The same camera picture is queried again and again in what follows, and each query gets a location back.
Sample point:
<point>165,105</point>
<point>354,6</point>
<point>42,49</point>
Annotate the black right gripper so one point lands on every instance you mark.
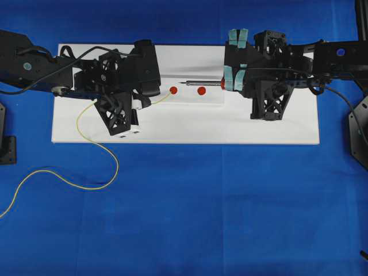
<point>269,60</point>

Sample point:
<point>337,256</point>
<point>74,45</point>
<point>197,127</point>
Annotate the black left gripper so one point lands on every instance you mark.
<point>107,76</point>

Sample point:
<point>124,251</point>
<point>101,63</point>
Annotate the soldering iron with red collar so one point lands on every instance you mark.
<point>203,83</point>

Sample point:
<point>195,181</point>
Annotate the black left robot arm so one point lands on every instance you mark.
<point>31,67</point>

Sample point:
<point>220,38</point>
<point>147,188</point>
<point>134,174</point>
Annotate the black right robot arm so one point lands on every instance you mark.
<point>344,60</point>

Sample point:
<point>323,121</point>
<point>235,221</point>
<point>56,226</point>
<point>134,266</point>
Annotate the red dot mark middle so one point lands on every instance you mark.
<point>173,90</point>

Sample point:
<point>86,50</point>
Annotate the red dot mark near iron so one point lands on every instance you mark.
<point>201,90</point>

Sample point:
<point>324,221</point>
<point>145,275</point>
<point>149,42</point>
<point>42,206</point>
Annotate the white rectangular board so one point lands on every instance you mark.
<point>218,117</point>

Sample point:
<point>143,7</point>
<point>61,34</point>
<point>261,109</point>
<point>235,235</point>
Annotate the blue table cloth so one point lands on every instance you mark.
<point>181,209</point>

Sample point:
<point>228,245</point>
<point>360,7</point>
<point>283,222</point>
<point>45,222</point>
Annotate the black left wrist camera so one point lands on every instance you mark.
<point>118,115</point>

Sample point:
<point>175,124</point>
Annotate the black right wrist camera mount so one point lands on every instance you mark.
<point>270,101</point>

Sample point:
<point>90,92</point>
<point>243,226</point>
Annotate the black aluminium frame post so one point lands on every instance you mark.
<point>361,24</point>

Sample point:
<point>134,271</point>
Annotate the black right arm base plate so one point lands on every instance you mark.
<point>358,147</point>

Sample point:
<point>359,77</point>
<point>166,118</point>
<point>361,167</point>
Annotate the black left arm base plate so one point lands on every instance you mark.
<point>7,143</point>

